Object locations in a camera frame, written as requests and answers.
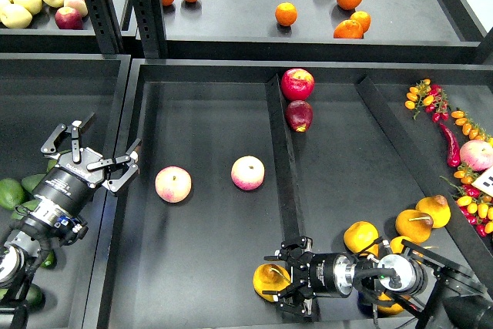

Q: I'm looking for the peach coloured fruit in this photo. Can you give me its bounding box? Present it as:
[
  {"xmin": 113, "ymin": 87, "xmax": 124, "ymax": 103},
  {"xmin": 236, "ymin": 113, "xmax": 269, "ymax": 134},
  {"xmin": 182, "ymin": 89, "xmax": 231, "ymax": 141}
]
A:
[{"xmin": 64, "ymin": 0, "xmax": 89, "ymax": 18}]

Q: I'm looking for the green avocado pile left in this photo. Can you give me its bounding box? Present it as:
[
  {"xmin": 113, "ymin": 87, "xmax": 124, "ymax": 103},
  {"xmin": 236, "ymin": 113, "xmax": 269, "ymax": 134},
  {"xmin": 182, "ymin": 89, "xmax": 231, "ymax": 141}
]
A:
[{"xmin": 0, "ymin": 178, "xmax": 27, "ymax": 210}]

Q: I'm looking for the black perforated post left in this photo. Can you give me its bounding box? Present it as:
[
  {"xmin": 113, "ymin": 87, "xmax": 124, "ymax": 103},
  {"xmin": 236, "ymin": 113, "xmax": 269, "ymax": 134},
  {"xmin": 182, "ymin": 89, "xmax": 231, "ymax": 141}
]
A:
[{"xmin": 85, "ymin": 0, "xmax": 124, "ymax": 55}]

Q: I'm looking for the green avocado pile top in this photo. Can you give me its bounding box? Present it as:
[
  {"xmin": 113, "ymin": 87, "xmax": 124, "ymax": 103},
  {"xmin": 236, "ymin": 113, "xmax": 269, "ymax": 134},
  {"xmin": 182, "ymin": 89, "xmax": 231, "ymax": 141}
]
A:
[{"xmin": 46, "ymin": 159, "xmax": 57, "ymax": 173}]

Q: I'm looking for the dark red apple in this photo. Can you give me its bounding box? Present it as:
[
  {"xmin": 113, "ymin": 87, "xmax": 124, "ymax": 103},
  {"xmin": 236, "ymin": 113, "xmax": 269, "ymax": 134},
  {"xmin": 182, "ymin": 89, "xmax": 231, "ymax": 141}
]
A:
[{"xmin": 285, "ymin": 100, "xmax": 314, "ymax": 133}]

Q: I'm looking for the pale apple middle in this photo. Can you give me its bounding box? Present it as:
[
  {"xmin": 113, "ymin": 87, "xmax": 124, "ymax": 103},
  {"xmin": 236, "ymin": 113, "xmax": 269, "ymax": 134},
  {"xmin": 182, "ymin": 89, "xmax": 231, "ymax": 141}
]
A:
[{"xmin": 13, "ymin": 0, "xmax": 42, "ymax": 15}]

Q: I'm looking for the black perforated shelf post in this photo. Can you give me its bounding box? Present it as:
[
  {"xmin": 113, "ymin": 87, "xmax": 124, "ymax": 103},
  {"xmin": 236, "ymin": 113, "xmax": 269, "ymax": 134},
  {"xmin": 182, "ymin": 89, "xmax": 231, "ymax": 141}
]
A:
[{"xmin": 131, "ymin": 0, "xmax": 168, "ymax": 59}]

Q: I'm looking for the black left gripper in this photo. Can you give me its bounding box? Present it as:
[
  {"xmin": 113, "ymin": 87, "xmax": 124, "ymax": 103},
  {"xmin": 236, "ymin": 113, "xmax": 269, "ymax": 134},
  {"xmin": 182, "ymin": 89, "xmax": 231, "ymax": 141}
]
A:
[{"xmin": 32, "ymin": 112, "xmax": 142, "ymax": 216}]

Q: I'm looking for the yellow pear bottom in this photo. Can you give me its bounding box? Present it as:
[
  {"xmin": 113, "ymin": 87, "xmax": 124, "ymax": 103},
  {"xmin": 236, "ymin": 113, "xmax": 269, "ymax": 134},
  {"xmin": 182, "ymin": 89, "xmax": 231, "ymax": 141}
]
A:
[{"xmin": 377, "ymin": 294, "xmax": 404, "ymax": 316}]

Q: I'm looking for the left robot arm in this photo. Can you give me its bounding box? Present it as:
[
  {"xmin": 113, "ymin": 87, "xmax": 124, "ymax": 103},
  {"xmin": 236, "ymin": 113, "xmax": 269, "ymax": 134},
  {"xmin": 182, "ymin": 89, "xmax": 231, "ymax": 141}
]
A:
[{"xmin": 1, "ymin": 117, "xmax": 142, "ymax": 328}]

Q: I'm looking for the pink apple centre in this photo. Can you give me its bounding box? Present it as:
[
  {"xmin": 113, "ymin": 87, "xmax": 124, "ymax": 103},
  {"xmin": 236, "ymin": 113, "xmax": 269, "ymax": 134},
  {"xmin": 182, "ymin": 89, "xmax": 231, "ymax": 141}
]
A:
[{"xmin": 230, "ymin": 156, "xmax": 265, "ymax": 191}]

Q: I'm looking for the pink apple left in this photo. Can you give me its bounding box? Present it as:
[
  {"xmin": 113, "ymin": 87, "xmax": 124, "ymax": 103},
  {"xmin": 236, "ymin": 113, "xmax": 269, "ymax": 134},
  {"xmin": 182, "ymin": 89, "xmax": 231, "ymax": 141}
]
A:
[{"xmin": 155, "ymin": 166, "xmax": 192, "ymax": 203}]

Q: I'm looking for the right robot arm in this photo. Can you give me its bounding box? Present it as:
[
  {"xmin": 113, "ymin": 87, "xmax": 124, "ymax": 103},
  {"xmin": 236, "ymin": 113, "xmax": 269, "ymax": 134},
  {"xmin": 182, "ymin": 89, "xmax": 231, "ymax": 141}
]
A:
[{"xmin": 257, "ymin": 237, "xmax": 492, "ymax": 328}]

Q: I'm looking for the red apple on shelf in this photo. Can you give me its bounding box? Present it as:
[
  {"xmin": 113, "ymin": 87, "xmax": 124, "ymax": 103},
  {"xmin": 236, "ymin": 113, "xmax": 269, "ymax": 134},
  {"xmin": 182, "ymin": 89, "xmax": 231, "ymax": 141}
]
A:
[{"xmin": 55, "ymin": 7, "xmax": 83, "ymax": 30}]

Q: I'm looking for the black braided right cable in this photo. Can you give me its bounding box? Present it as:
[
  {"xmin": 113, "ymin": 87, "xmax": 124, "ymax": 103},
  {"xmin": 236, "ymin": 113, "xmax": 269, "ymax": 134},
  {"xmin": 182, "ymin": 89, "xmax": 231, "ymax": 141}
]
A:
[{"xmin": 354, "ymin": 263, "xmax": 424, "ymax": 326}]

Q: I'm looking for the black centre divided tray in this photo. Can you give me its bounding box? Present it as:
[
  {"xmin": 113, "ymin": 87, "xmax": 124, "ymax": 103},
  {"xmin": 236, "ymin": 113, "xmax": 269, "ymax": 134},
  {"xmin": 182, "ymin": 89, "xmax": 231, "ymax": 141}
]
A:
[{"xmin": 91, "ymin": 60, "xmax": 492, "ymax": 328}]

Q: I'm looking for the green avocado pile lower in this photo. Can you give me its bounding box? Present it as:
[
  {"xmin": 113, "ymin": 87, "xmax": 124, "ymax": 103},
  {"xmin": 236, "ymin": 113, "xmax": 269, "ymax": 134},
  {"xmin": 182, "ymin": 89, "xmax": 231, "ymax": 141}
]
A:
[{"xmin": 11, "ymin": 199, "xmax": 40, "ymax": 220}]

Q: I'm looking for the cherry tomato bunch lower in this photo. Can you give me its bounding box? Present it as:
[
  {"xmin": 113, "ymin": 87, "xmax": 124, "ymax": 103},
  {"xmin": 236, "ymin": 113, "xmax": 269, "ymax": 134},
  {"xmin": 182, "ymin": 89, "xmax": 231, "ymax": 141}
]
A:
[{"xmin": 441, "ymin": 163, "xmax": 492, "ymax": 237}]

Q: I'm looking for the yellow pear with stem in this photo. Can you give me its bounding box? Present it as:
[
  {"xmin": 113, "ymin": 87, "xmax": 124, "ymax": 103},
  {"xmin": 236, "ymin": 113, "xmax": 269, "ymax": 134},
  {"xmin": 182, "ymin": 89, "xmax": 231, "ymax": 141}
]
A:
[{"xmin": 395, "ymin": 210, "xmax": 434, "ymax": 243}]

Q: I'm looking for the bright red apple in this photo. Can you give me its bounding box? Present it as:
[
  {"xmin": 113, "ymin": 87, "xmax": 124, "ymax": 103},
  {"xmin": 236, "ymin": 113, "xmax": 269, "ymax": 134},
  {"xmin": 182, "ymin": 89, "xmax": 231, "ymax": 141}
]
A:
[{"xmin": 280, "ymin": 68, "xmax": 315, "ymax": 101}]

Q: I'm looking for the black upper left tray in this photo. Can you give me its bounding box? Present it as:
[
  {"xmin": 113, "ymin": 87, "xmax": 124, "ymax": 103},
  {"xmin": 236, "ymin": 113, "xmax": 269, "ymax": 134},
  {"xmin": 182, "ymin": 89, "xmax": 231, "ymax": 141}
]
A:
[{"xmin": 0, "ymin": 0, "xmax": 132, "ymax": 55}]

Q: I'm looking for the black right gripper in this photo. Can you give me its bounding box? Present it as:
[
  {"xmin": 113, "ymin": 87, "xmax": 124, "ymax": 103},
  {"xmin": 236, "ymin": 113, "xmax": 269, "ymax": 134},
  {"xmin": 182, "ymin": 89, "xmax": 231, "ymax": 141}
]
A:
[{"xmin": 261, "ymin": 236, "xmax": 354, "ymax": 317}]

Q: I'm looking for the dark avocado bottom left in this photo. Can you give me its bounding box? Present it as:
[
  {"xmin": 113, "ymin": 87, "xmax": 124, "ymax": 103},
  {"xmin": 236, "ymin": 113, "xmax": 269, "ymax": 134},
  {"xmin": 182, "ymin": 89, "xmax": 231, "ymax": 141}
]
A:
[{"xmin": 1, "ymin": 284, "xmax": 44, "ymax": 314}]

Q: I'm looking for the green avocado pile middle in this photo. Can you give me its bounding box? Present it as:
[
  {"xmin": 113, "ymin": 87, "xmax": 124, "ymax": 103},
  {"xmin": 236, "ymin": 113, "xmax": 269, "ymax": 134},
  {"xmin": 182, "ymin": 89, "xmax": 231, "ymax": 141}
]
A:
[{"xmin": 21, "ymin": 173, "xmax": 45, "ymax": 194}]

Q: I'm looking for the green avocado pile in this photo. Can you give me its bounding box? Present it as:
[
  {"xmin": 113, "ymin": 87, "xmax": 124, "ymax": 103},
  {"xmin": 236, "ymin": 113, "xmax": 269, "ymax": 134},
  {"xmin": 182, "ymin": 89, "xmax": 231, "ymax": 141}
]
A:
[
  {"xmin": 0, "ymin": 178, "xmax": 27, "ymax": 210},
  {"xmin": 11, "ymin": 199, "xmax": 40, "ymax": 220},
  {"xmin": 21, "ymin": 173, "xmax": 45, "ymax": 194},
  {"xmin": 46, "ymin": 159, "xmax": 57, "ymax": 173}
]

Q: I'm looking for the pink apple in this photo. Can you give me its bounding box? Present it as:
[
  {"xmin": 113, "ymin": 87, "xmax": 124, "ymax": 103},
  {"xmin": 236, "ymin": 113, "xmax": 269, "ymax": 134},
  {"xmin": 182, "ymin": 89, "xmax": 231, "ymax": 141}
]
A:
[
  {"xmin": 155, "ymin": 166, "xmax": 192, "ymax": 203},
  {"xmin": 230, "ymin": 156, "xmax": 265, "ymax": 191}
]

